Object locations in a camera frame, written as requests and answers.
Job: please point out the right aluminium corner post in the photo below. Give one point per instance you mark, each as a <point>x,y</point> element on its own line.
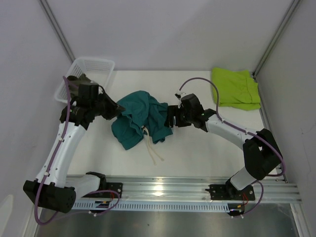
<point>286,19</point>

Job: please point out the white plastic basket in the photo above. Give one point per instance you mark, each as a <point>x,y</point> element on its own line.
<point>99,70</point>

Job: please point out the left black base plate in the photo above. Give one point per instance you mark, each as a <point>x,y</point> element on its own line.
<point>113,186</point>

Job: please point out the lime green folded shorts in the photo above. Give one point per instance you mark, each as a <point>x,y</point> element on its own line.
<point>235,89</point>

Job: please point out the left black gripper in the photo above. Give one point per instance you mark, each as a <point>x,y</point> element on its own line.
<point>114,109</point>

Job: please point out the teal green shorts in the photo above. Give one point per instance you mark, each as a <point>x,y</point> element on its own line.
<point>143,114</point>

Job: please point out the olive green shorts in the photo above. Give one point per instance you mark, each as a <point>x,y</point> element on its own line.
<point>74,83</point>

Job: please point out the white slotted cable duct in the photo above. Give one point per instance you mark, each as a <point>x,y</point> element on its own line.
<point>123,205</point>

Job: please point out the aluminium corner post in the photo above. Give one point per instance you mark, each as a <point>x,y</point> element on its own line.
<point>57,29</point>
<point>286,19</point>

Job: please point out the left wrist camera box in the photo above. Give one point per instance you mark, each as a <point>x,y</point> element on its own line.
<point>88,91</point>

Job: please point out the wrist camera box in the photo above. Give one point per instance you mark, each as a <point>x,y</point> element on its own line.
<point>88,91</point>
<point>191,105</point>

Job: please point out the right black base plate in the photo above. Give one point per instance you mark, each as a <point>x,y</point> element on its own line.
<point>226,192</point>

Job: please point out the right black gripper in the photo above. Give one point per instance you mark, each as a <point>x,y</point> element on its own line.
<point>172,111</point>

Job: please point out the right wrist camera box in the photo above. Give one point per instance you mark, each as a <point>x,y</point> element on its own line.
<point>191,105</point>

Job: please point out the aluminium mounting rail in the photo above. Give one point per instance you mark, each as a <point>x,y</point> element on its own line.
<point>193,189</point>

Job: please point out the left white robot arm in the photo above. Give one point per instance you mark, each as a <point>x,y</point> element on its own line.
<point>49,189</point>

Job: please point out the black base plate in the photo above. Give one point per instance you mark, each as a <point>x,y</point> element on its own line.
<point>226,192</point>
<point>113,186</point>

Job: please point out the left aluminium corner post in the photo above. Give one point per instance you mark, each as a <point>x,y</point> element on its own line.
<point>57,29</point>

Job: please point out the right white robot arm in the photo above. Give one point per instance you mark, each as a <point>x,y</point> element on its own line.
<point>260,151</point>

